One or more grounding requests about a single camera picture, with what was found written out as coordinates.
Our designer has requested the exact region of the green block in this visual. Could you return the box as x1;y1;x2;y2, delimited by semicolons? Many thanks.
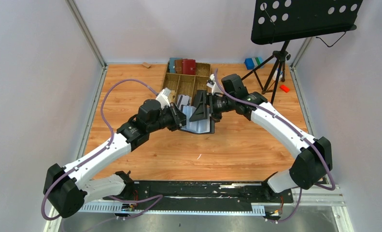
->
255;57;264;67

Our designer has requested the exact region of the brown card wallet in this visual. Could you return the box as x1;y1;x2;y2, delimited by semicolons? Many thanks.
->
174;59;183;74

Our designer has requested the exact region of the black music stand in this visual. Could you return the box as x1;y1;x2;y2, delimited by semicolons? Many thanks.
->
248;0;363;102

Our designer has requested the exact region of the red card wallet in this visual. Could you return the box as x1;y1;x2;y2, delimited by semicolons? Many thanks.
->
182;59;196;75

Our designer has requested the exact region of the white slotted cable duct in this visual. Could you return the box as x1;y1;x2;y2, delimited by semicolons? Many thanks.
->
79;198;265;216

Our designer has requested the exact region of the red block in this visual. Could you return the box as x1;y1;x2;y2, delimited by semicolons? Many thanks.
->
280;85;290;93

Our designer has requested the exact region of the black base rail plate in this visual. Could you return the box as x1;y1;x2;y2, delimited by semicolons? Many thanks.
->
116;180;294;208

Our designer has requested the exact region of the small wooden block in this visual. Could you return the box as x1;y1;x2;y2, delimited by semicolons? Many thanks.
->
142;62;151;69

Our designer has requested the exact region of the silver black cards stack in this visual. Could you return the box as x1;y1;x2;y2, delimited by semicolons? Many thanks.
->
176;94;191;108

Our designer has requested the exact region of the blue card wallet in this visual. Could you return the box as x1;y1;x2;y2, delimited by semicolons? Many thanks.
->
168;58;182;73

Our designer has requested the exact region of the black card holder with sleeves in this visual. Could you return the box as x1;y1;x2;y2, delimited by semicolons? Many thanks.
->
179;105;215;134

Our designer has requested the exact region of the gold cards stack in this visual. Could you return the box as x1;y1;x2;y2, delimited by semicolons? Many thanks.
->
168;90;177;103

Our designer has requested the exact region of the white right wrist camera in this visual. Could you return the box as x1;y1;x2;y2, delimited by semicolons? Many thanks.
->
206;74;223;95

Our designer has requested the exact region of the woven wicker tray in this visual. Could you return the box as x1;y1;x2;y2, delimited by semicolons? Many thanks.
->
161;62;211;103

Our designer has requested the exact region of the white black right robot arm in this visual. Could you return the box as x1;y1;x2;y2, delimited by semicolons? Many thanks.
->
186;74;335;194

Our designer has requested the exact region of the blue block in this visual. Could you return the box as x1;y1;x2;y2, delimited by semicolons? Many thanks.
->
244;58;257;70

